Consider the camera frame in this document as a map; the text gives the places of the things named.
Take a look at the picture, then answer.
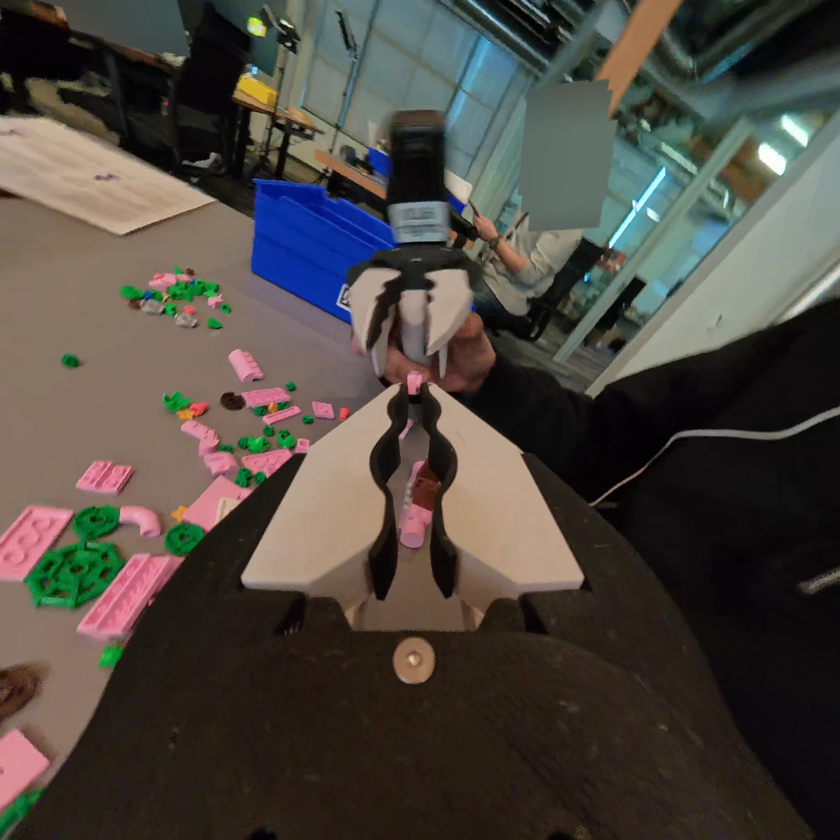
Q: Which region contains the blue plastic bin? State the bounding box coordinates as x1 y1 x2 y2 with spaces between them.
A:
251 178 398 324

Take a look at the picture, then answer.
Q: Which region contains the pile of pink toy bricks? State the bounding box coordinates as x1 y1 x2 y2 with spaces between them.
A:
0 384 352 837

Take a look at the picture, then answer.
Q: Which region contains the person's right forearm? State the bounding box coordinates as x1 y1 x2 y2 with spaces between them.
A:
459 357 664 506

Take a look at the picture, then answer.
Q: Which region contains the computer monitor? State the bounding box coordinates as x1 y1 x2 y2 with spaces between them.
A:
180 0 280 76

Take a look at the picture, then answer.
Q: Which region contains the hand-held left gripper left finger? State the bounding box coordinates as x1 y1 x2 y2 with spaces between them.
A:
240 384 404 613

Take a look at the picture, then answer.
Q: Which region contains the yellow box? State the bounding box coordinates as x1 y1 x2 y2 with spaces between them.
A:
235 73 278 106

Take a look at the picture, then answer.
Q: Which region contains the white cord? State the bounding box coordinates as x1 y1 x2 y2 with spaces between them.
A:
589 406 840 508

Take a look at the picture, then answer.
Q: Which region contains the person's right hand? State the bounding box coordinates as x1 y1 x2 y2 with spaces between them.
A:
384 314 497 395

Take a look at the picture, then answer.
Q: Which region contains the pink brown brick assembly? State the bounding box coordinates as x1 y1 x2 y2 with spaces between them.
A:
397 459 442 549

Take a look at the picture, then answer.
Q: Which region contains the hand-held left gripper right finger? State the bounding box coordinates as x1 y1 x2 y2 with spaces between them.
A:
420 384 586 621

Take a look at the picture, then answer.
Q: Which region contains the printed paper sheet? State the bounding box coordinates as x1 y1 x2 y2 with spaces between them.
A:
0 117 216 236

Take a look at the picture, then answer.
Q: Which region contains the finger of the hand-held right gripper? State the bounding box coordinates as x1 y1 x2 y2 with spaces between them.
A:
425 270 475 380
346 269 403 378

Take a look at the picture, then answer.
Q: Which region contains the wooden background desk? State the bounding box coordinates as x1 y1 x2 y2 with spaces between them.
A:
314 150 389 199
233 92 324 181

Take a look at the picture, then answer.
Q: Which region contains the pile of green toy pieces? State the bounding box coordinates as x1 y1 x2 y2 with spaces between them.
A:
119 266 232 330

